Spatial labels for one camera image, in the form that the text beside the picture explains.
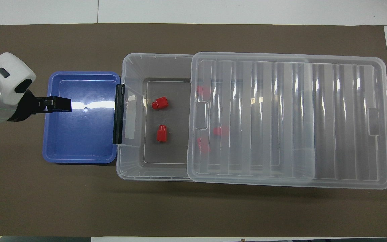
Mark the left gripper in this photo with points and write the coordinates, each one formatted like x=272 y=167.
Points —
x=25 y=106

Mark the black box latch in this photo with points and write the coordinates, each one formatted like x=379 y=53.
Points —
x=118 y=114

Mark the red block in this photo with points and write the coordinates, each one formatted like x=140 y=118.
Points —
x=160 y=103
x=221 y=131
x=161 y=133
x=203 y=91
x=203 y=145

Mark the clear plastic storage box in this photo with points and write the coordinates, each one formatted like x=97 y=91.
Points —
x=166 y=151

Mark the clear plastic box lid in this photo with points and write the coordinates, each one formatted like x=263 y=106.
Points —
x=314 y=121

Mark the blue plastic tray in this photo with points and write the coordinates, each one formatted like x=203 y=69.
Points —
x=79 y=134

